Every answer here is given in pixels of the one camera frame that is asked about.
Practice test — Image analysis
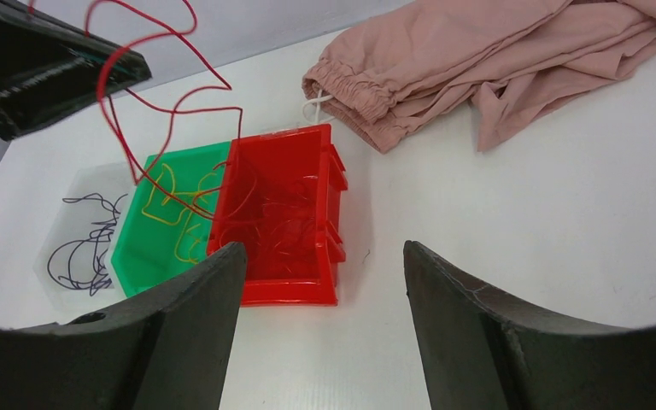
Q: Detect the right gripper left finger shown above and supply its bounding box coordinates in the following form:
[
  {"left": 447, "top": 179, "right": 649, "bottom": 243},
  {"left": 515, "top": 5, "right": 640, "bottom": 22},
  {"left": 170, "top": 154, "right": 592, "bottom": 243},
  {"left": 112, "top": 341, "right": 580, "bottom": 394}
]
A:
[{"left": 0, "top": 243, "right": 247, "bottom": 409}]

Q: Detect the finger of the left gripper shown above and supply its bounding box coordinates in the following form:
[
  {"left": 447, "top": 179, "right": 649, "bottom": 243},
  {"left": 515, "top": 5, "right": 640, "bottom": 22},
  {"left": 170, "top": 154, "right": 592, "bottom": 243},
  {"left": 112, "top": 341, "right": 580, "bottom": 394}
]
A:
[{"left": 0, "top": 0, "right": 153, "bottom": 158}]

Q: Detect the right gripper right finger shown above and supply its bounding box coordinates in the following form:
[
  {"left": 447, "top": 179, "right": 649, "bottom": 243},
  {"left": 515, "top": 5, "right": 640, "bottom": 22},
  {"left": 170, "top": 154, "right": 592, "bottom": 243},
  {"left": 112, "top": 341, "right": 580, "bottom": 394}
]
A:
[{"left": 403, "top": 241, "right": 656, "bottom": 409}]

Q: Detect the dark purple wire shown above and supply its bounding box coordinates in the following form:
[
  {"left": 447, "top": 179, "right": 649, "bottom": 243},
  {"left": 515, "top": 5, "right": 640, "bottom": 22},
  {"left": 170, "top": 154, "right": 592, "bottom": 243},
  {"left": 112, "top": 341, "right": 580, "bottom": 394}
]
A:
[{"left": 46, "top": 192, "right": 126, "bottom": 297}]

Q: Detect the yellow wire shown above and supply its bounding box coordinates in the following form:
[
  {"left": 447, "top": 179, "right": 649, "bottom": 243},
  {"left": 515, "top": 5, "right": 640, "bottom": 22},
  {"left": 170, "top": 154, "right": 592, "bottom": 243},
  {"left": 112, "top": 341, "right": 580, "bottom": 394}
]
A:
[{"left": 139, "top": 162, "right": 225, "bottom": 266}]

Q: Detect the red wire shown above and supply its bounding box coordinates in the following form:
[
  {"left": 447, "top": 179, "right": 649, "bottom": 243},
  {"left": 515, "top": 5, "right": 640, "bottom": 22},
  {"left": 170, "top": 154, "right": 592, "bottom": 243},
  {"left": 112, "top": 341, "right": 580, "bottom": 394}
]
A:
[{"left": 25, "top": 0, "right": 318, "bottom": 272}]

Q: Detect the green plastic bin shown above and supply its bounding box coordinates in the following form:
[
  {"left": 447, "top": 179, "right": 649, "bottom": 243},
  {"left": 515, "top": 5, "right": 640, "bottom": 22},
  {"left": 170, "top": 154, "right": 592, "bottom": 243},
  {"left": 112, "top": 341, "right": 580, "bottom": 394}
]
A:
[{"left": 111, "top": 142, "right": 231, "bottom": 297}]

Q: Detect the clear plastic bin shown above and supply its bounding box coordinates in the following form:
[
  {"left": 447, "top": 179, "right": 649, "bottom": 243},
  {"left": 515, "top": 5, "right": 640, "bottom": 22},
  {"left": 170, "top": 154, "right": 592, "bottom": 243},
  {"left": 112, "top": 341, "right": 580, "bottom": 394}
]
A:
[{"left": 33, "top": 163, "right": 133, "bottom": 316}]

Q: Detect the red plastic bin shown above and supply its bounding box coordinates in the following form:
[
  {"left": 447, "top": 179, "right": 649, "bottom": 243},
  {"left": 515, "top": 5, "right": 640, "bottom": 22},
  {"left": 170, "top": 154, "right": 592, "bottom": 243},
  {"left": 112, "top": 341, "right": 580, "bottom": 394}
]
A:
[{"left": 207, "top": 124, "right": 349, "bottom": 306}]

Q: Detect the pink cloth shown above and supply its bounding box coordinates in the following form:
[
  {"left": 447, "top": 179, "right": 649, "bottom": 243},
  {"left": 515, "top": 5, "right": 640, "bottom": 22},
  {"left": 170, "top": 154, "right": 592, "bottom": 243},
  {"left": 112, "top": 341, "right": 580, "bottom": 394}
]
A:
[{"left": 302, "top": 1, "right": 656, "bottom": 153}]

